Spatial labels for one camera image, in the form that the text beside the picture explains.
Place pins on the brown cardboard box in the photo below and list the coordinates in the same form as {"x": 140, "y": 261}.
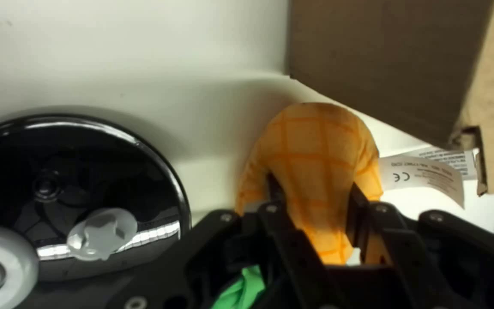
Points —
{"x": 385, "y": 57}

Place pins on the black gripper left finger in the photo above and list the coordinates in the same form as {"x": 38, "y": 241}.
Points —
{"x": 284, "y": 225}

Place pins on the black round pan with lid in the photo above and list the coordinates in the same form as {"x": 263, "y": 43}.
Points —
{"x": 81, "y": 182}

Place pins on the orange pineapple plushie green leaves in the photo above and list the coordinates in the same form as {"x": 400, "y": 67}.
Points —
{"x": 316, "y": 165}

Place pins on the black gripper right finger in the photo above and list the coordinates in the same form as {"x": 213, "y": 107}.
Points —
{"x": 369, "y": 229}

